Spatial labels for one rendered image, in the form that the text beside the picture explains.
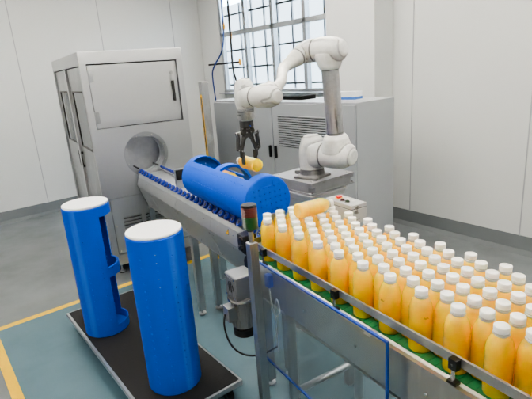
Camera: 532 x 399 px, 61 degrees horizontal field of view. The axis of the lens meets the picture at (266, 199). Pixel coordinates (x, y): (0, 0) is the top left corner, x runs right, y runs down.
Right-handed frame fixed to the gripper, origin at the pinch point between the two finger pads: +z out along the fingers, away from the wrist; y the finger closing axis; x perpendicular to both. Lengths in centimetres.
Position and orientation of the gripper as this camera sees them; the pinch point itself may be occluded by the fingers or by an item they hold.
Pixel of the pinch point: (249, 157)
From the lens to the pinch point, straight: 243.2
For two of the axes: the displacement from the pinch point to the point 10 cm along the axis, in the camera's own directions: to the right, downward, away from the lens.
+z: 0.7, 9.6, 2.8
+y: -8.5, 2.1, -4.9
